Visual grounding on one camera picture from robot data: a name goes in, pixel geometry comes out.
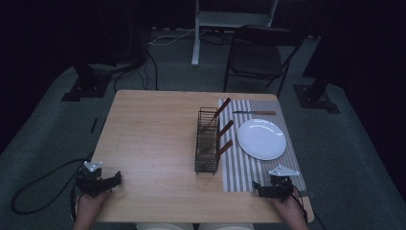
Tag white round plate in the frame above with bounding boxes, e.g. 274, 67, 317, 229
237, 118, 287, 162

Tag black folding chair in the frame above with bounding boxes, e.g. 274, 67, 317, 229
222, 24, 305, 98

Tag wooden-handled utensil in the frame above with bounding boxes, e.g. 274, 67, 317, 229
199, 139, 234, 170
200, 119, 235, 154
200, 97, 232, 133

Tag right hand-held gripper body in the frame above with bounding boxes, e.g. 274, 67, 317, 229
267, 164, 302, 203

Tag wooden-handled knife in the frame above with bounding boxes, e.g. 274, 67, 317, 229
232, 109, 278, 116

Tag small black floor object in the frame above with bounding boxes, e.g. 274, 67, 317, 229
89, 117, 100, 135

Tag black wire cutlery rack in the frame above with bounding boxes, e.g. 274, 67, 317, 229
193, 106, 222, 176

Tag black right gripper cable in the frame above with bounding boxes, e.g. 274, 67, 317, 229
286, 184, 328, 230

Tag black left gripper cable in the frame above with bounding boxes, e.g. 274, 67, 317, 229
11, 152, 95, 222

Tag grey striped placemat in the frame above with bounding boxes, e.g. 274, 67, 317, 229
217, 98, 307, 193

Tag white metal stand frame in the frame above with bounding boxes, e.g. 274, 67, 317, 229
191, 0, 280, 67

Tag black floor stand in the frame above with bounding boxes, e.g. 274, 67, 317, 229
292, 57, 342, 115
60, 60, 113, 104

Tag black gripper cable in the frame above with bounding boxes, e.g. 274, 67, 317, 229
11, 152, 95, 222
286, 184, 328, 230

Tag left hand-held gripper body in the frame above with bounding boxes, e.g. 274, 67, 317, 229
75, 160, 111, 198

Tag person's left hand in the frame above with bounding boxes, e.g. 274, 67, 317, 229
76, 189, 111, 222

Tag black floor cables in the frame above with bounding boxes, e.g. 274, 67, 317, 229
113, 47, 160, 93

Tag person's right hand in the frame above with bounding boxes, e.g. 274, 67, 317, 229
271, 193, 308, 226

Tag white floor cable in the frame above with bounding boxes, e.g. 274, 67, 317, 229
147, 28, 196, 47

